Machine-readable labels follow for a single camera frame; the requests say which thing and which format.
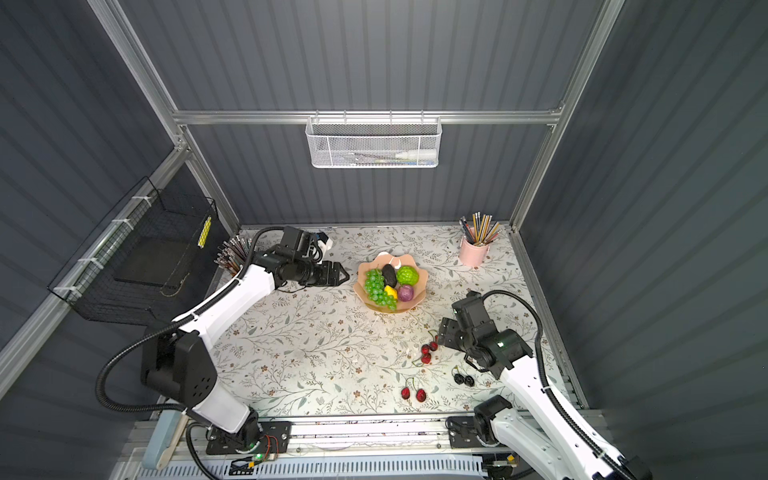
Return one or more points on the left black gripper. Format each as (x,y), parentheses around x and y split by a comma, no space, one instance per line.
(326,272)

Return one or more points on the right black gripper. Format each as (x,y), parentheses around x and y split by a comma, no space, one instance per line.
(447,331)

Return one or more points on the green grape bunch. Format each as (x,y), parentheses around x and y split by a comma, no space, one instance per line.
(374,288)

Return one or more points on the dark avocado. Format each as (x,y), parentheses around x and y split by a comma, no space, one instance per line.
(389,274)

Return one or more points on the yellow lemon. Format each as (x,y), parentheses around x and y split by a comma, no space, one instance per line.
(391,292)

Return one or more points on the pink faceted fruit bowl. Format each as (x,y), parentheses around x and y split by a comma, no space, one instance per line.
(396,261)

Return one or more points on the red cherry cluster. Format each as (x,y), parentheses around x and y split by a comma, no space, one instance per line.
(427,349)

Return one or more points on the green custard apple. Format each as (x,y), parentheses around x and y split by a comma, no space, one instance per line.
(407,275)

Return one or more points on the purple fig fruit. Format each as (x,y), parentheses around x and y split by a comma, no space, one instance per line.
(406,293)

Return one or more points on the red cherry pair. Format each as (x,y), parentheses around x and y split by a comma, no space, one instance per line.
(413,391)

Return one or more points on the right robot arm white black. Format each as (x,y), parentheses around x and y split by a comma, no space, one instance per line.
(564,445)

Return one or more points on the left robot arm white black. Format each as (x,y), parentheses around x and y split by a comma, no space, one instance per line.
(179,364)

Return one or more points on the dark black cherry pair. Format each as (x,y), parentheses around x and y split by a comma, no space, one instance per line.
(460,377)

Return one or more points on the pink pencil cup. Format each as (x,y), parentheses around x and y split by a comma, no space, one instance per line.
(471,255)

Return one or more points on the pencils in red cup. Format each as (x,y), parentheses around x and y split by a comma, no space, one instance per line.
(233,253)

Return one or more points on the pencils in pink cup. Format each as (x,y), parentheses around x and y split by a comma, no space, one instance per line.
(480,229)

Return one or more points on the light blue brush tool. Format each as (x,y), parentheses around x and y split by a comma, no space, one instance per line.
(167,433)

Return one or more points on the white wire mesh basket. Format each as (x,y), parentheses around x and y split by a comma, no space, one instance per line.
(391,144)

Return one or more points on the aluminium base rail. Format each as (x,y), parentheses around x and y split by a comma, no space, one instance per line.
(385,434)

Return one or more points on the black wire wall basket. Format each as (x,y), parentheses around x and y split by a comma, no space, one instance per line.
(153,262)

